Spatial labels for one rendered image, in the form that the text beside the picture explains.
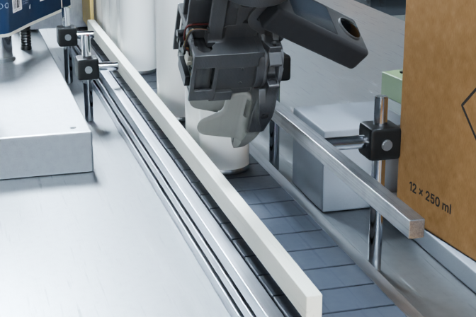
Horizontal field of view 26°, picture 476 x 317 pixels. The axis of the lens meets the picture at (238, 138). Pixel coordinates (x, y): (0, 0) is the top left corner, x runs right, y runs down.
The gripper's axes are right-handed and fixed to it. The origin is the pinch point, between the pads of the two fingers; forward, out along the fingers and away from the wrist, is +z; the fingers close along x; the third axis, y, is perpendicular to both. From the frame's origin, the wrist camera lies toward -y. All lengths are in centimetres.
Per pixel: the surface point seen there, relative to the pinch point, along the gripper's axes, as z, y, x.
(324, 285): -6.8, 0.2, 22.7
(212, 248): 0.4, 5.9, 12.7
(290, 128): -4.7, -2.6, 4.1
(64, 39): 36, 10, -57
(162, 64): 11.6, 2.6, -23.0
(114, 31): 32, 3, -52
